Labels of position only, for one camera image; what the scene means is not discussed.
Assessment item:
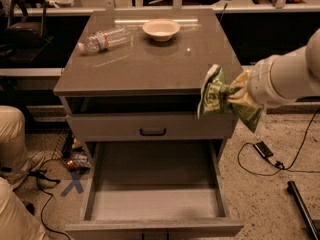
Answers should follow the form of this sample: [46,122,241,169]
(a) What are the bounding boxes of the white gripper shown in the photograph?
[228,57,284,111]

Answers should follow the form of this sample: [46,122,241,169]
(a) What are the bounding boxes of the closed grey top drawer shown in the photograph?
[67,113,237,142]

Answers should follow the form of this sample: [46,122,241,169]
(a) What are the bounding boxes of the black chair in background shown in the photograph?
[0,0,52,64]

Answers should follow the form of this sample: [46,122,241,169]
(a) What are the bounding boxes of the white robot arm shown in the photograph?
[228,29,320,108]

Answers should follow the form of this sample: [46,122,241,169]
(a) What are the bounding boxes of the open grey middle drawer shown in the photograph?
[66,140,244,240]

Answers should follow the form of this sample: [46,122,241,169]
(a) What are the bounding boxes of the person's beige trouser leg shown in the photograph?
[0,105,44,172]

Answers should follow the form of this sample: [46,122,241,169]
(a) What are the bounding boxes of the grey drawer cabinet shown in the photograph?
[53,7,252,240]

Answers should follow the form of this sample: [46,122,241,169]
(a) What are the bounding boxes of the person's beige trouser knee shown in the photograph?
[0,178,49,240]

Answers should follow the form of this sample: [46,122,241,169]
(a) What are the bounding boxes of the black rod on floor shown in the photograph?
[287,181,320,240]

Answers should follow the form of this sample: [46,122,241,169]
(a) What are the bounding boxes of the clear plastic water bottle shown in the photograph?
[78,26,131,53]

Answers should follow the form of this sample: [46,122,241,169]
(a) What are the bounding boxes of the green jalapeno chip bag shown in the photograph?
[197,64,263,132]

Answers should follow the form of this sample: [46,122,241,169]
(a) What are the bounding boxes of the white paper bowl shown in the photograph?
[142,19,180,42]

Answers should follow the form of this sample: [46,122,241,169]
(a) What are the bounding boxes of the black cable on floor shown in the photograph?
[0,158,73,240]

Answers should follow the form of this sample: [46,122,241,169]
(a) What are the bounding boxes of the snack items under cabinet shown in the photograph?
[62,132,91,171]

